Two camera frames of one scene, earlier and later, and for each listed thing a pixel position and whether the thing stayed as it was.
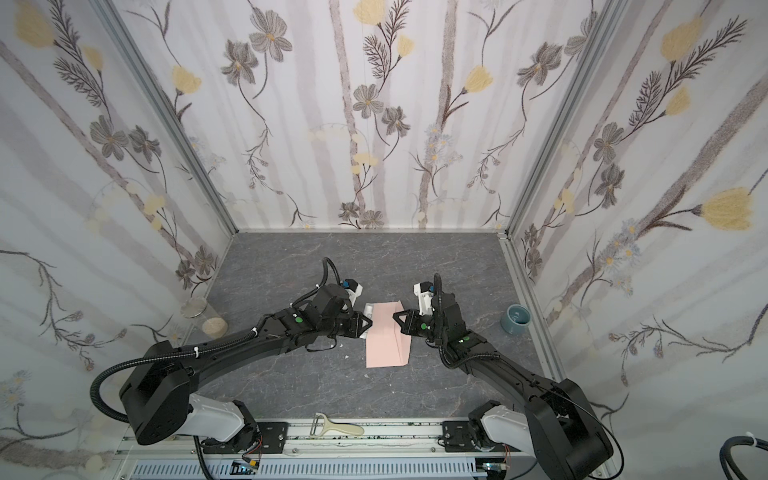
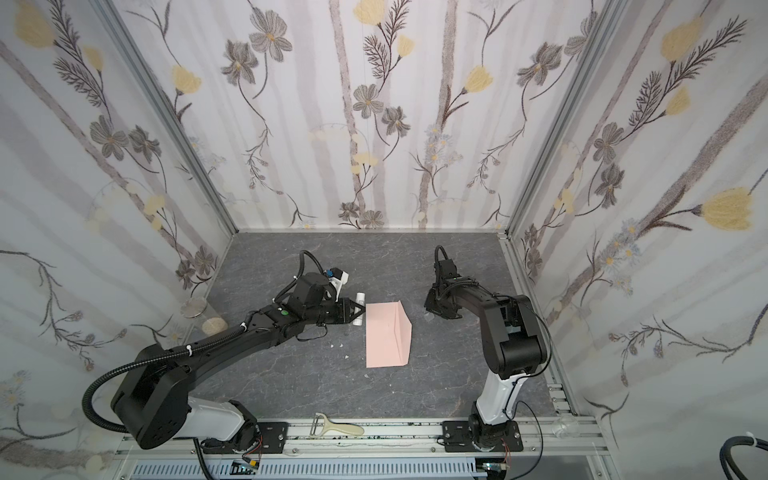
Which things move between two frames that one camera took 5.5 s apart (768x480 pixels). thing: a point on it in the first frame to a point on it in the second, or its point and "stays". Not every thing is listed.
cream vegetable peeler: [321, 423] stays
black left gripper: [352, 322] to [339, 310]
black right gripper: [420, 323] to [441, 301]
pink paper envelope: [387, 345] stays
